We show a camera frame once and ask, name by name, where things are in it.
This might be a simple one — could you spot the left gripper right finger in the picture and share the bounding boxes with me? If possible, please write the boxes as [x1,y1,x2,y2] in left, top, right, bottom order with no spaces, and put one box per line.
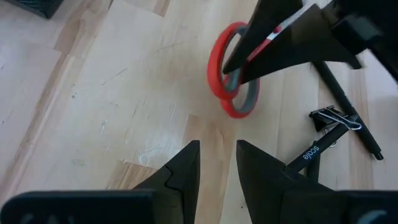
[236,139,335,224]

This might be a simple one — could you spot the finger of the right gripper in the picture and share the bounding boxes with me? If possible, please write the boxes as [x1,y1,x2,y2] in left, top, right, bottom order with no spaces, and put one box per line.
[222,0,304,75]
[241,3,363,84]

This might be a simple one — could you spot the black mesh desk organizer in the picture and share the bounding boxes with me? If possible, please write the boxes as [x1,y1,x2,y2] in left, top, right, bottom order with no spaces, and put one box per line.
[6,0,65,19]

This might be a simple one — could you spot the black pen with scale print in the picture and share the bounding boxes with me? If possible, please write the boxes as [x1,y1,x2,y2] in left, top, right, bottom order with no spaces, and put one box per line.
[285,114,360,174]

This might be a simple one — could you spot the black binder clip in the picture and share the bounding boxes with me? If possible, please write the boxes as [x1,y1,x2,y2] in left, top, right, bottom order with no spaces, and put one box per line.
[308,105,363,147]

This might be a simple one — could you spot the red-handled scissors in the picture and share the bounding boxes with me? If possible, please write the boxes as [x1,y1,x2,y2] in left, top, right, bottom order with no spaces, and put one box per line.
[206,12,301,119]

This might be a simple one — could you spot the plain black pen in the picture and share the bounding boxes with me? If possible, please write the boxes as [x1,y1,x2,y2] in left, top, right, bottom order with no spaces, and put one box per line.
[312,60,385,162]

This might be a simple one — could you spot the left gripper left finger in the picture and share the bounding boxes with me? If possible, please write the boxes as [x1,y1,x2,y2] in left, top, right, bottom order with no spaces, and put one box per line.
[133,139,201,224]

